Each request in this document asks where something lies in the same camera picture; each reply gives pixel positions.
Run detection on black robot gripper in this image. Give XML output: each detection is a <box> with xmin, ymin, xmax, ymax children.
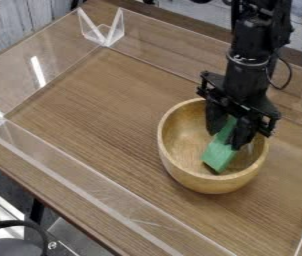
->
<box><xmin>197</xmin><ymin>53</ymin><xmax>281</xmax><ymax>150</ymax></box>

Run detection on green rectangular block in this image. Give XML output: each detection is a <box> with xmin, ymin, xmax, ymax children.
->
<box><xmin>201</xmin><ymin>117</ymin><xmax>237</xmax><ymax>174</ymax></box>

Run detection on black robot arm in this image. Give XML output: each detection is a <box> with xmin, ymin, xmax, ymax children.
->
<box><xmin>197</xmin><ymin>0</ymin><xmax>294</xmax><ymax>150</ymax></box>

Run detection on brown wooden bowl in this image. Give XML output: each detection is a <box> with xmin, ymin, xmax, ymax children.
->
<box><xmin>157</xmin><ymin>98</ymin><xmax>269</xmax><ymax>194</ymax></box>

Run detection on clear acrylic tray walls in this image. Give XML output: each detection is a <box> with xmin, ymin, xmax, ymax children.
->
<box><xmin>0</xmin><ymin>0</ymin><xmax>302</xmax><ymax>256</ymax></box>

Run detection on black table leg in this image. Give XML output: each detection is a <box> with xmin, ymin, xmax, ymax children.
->
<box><xmin>30</xmin><ymin>199</ymin><xmax>46</xmax><ymax>224</ymax></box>

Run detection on black cable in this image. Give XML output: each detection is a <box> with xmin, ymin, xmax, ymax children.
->
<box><xmin>0</xmin><ymin>219</ymin><xmax>51</xmax><ymax>256</ymax></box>

